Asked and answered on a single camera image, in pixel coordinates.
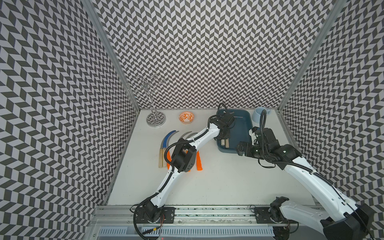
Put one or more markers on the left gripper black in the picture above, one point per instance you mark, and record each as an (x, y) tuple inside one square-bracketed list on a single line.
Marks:
[(227, 135)]

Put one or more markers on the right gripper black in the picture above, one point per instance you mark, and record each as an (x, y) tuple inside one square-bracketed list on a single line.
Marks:
[(248, 151)]

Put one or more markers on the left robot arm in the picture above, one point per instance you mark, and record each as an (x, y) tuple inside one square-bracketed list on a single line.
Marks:
[(181, 156)]

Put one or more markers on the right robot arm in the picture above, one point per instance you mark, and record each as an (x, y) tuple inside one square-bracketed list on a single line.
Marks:
[(341, 217)]

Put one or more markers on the dark blue storage tray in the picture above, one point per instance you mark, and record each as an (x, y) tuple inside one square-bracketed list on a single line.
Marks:
[(239, 131)]

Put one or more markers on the light blue mug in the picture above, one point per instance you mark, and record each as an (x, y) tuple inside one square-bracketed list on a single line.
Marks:
[(257, 113)]

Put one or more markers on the orange patterned small bowl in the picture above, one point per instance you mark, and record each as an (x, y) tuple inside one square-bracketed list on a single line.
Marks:
[(186, 117)]

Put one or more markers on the blue blade orange sickle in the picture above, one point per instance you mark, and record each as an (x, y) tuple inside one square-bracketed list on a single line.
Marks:
[(168, 144)]

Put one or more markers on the chrome mug tree stand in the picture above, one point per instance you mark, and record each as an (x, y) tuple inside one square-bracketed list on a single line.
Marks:
[(146, 88)]

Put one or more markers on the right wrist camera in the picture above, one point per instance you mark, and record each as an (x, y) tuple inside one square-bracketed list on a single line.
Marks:
[(257, 136)]

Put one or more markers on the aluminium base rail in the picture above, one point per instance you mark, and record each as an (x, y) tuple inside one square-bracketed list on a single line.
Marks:
[(180, 215)]

